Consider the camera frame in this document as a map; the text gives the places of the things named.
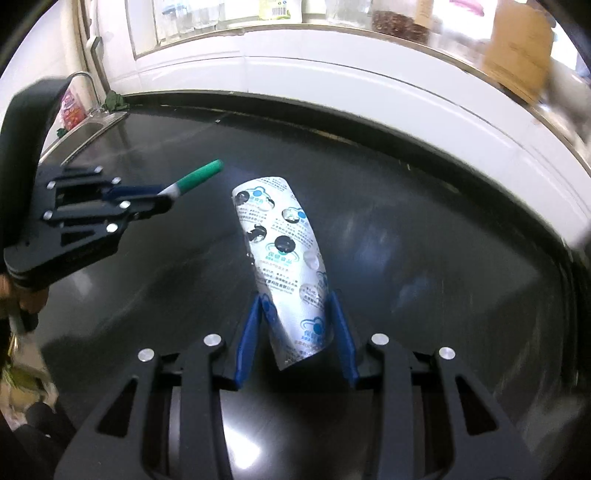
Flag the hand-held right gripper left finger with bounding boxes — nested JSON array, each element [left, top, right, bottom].
[[53, 295, 265, 480]]

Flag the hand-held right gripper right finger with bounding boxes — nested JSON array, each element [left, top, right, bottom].
[[324, 292, 541, 480]]

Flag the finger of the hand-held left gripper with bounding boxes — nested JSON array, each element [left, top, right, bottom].
[[39, 165, 163, 206], [41, 196, 174, 246]]

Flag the green marker pen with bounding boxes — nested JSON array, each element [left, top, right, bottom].
[[157, 159, 225, 199]]

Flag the silver pill blister pack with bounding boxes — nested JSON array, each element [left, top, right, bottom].
[[231, 174, 336, 373]]

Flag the steel sink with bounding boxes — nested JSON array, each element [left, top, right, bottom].
[[39, 111, 130, 168]]

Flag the red pink pouch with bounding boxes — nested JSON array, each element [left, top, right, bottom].
[[60, 88, 89, 133]]

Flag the steel faucet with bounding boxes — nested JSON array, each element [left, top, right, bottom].
[[69, 71, 105, 117]]

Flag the clear glass bottles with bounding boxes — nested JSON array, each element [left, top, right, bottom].
[[158, 0, 232, 38]]

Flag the person's black pants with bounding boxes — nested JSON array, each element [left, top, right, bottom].
[[0, 401, 78, 480]]

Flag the yellow green label bottle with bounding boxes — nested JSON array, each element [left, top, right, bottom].
[[257, 0, 304, 22]]

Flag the clear glass jar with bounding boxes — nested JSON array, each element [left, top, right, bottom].
[[325, 0, 371, 25]]

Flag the jar of brown beans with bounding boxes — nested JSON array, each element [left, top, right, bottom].
[[371, 0, 433, 45]]

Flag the brown cardboard box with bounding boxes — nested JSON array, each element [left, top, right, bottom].
[[481, 0, 556, 105]]

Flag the white window handle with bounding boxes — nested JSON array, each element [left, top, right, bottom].
[[83, 34, 105, 71]]

